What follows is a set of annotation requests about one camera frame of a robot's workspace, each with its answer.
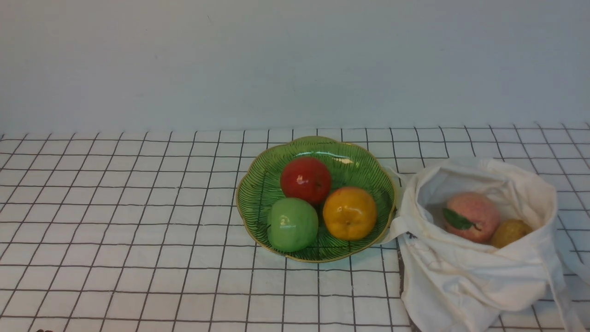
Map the yellow-brown pear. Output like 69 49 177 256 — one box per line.
490 219 533 249

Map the pink peach with leaf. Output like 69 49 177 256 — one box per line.
442 192 501 243

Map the green leaf-pattern glass plate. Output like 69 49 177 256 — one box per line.
236 136 398 263

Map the green apple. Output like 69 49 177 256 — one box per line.
267 197 319 252

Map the orange fruit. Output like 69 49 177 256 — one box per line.
322 187 377 241

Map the white cloth bag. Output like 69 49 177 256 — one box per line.
378 158 589 332

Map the red apple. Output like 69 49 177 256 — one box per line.
280 157 332 206

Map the white black-grid tablecloth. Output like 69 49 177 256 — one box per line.
0 124 589 332

